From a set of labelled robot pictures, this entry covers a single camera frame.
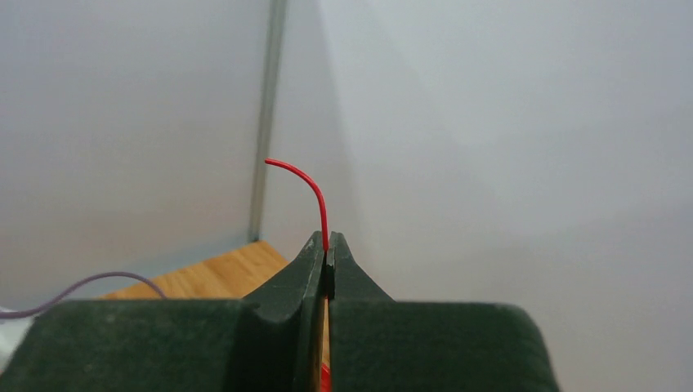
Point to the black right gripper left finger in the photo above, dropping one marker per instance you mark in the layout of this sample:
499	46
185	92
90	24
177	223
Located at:
268	340

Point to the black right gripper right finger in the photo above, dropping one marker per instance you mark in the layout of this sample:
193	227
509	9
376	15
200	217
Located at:
380	344

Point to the aluminium frame post left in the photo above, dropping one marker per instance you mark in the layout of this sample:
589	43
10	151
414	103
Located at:
270	80

